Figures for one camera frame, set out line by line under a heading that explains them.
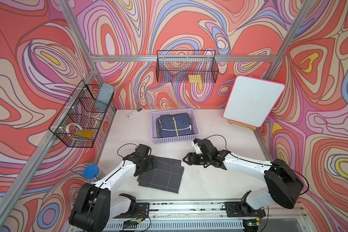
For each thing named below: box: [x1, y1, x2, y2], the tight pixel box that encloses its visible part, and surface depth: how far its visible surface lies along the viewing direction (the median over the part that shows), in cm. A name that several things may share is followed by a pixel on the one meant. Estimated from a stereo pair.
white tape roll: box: [65, 122, 84, 134], surface depth 69 cm
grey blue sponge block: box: [96, 82, 115, 105], surface depth 82 cm
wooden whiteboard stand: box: [228, 119, 257, 131], surface depth 107 cm
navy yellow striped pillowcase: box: [158, 114, 192, 137], surface depth 107 cm
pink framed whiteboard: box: [222, 75, 287, 129], surface depth 91 cm
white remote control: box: [125, 106, 145, 120], surface depth 118 cm
